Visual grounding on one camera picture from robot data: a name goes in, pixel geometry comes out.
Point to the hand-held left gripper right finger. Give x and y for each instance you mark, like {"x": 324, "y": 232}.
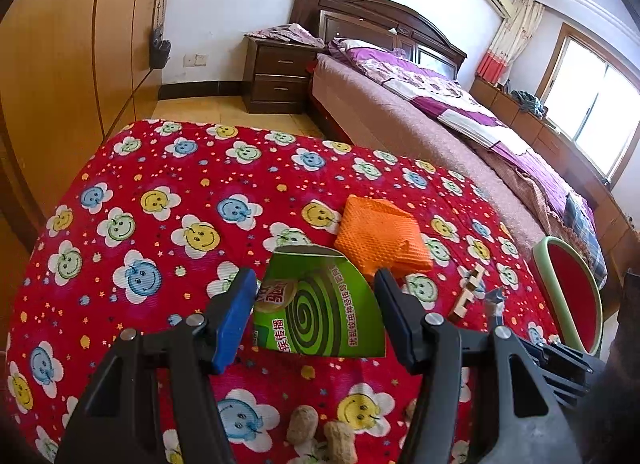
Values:
{"x": 397, "y": 324}

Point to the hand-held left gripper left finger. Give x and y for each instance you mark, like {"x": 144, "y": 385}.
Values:
{"x": 234, "y": 324}

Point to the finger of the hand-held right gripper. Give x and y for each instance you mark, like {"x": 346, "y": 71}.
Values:
{"x": 562, "y": 369}

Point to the green cardboard box piece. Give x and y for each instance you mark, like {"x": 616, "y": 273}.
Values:
{"x": 320, "y": 304}

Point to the green red basin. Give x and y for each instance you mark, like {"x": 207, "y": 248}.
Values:
{"x": 570, "y": 289}

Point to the peanut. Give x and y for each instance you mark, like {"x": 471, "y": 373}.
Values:
{"x": 302, "y": 424}
{"x": 411, "y": 409}
{"x": 340, "y": 441}

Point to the wooden block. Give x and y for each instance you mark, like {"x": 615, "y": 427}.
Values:
{"x": 472, "y": 278}

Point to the orange foam net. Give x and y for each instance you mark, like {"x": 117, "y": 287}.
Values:
{"x": 375, "y": 234}

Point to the red printed blanket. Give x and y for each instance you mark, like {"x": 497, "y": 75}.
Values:
{"x": 150, "y": 244}

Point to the blue plaid pillow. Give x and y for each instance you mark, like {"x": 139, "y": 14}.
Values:
{"x": 582, "y": 229}

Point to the bed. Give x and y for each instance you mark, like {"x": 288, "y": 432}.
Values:
{"x": 400, "y": 118}

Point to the wooden window cabinet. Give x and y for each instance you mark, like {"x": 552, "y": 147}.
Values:
{"x": 545, "y": 143}

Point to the purple white quilt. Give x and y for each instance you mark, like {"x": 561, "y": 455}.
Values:
{"x": 450, "y": 98}

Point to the dark wooden nightstand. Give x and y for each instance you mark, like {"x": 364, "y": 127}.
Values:
{"x": 280, "y": 78}

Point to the blue grey clothing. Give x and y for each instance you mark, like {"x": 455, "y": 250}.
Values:
{"x": 527, "y": 102}

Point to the window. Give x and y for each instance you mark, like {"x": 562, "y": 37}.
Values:
{"x": 595, "y": 98}

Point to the purple white pillow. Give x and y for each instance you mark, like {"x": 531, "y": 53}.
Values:
{"x": 355, "y": 48}

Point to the black hanging bag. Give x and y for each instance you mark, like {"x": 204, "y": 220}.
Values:
{"x": 160, "y": 51}

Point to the patterned cloth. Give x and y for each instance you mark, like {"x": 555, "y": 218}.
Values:
{"x": 287, "y": 34}

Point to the red white curtain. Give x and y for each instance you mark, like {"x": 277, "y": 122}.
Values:
{"x": 510, "y": 43}

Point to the dark wooden headboard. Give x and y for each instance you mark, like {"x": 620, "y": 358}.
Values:
{"x": 380, "y": 18}

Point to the wooden wardrobe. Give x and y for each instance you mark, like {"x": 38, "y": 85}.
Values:
{"x": 60, "y": 68}

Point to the wall outlet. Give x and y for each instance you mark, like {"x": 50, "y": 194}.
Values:
{"x": 196, "y": 60}

